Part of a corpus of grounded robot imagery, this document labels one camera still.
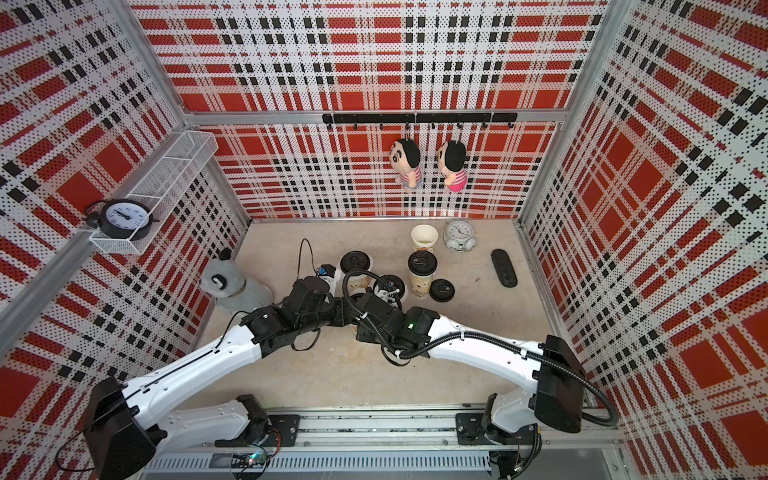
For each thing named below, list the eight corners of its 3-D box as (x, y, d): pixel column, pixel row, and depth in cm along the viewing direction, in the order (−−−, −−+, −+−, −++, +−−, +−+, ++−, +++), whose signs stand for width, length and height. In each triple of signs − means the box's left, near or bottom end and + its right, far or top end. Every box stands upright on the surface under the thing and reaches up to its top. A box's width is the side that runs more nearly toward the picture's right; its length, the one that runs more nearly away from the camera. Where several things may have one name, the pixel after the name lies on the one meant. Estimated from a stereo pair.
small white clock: (445, 254, 113) (447, 246, 109) (442, 228, 122) (443, 220, 118) (473, 254, 113) (476, 246, 109) (468, 228, 122) (470, 220, 118)
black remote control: (503, 288, 103) (505, 284, 101) (489, 254, 112) (491, 250, 111) (519, 286, 103) (521, 282, 101) (503, 252, 113) (505, 248, 111)
